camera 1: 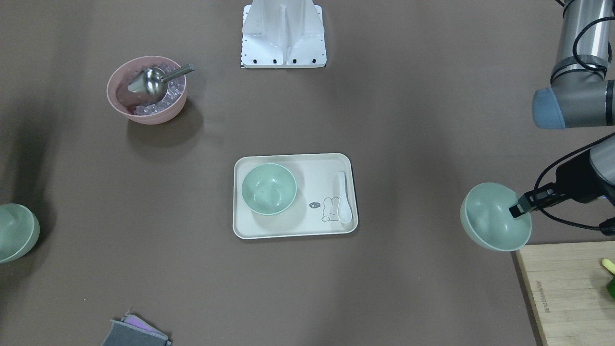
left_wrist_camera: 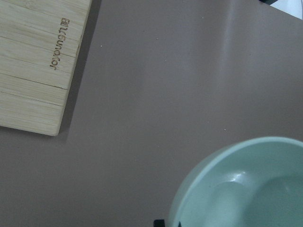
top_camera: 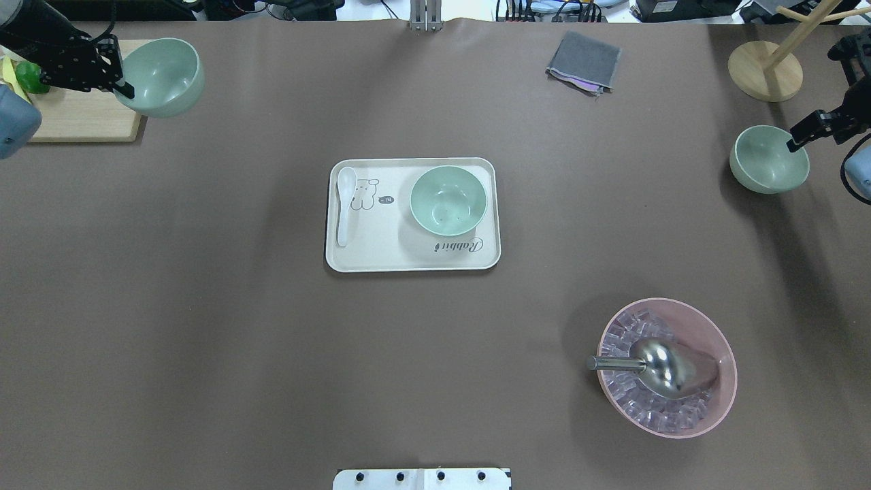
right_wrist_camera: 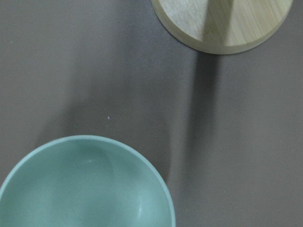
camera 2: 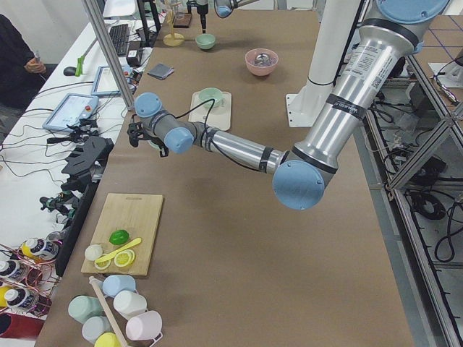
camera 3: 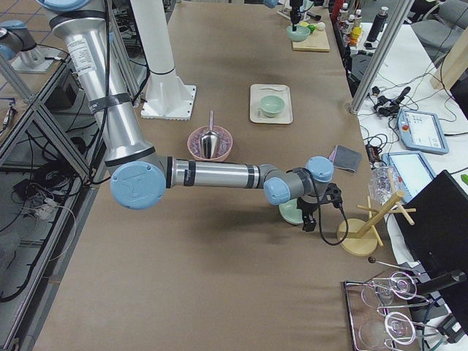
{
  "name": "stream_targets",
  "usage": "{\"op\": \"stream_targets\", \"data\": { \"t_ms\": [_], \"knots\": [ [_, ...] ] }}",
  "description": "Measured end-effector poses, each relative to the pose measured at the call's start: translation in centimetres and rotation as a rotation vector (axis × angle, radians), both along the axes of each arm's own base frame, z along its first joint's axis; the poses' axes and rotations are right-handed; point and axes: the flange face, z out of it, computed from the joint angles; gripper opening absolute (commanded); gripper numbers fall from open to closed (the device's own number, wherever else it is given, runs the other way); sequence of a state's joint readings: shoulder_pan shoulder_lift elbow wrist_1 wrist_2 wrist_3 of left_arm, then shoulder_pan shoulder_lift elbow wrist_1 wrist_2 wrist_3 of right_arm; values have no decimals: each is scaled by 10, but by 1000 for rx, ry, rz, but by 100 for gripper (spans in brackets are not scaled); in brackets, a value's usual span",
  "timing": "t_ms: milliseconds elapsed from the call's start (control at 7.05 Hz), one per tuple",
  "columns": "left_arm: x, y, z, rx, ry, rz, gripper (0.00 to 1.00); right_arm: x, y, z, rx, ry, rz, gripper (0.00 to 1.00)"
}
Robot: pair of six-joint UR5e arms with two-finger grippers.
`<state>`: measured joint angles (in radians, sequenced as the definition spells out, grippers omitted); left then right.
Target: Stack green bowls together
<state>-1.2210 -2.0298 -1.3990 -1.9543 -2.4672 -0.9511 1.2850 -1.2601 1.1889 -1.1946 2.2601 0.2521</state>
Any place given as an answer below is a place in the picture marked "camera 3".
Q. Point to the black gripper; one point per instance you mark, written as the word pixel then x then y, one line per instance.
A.
pixel 295 12
pixel 306 207

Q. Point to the green bowl from cutting board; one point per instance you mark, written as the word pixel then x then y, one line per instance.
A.
pixel 297 33

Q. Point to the white garlic bulb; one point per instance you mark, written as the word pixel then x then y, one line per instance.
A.
pixel 320 26

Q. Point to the bamboo cutting board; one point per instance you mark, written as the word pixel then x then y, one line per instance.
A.
pixel 316 42

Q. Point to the wooden mug tree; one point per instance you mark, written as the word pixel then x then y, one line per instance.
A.
pixel 361 238

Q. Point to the grey folded cloth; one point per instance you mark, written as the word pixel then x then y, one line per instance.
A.
pixel 345 158

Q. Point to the black bottle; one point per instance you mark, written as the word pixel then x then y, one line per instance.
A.
pixel 377 24

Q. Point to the beige serving tray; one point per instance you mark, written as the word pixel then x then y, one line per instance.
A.
pixel 257 91

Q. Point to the teach pendant tablet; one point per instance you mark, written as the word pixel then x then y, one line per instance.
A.
pixel 413 171
pixel 421 131

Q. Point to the glass rack tray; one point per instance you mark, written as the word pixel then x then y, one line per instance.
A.
pixel 378 313

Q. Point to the pink bowl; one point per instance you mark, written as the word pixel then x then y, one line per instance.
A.
pixel 226 144

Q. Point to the black monitor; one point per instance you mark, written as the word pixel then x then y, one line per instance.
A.
pixel 438 238

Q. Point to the metal scoop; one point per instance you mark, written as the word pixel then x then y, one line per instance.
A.
pixel 210 140

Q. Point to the aluminium frame post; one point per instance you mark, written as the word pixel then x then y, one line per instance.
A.
pixel 389 35

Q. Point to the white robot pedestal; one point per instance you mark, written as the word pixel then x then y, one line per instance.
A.
pixel 167 97

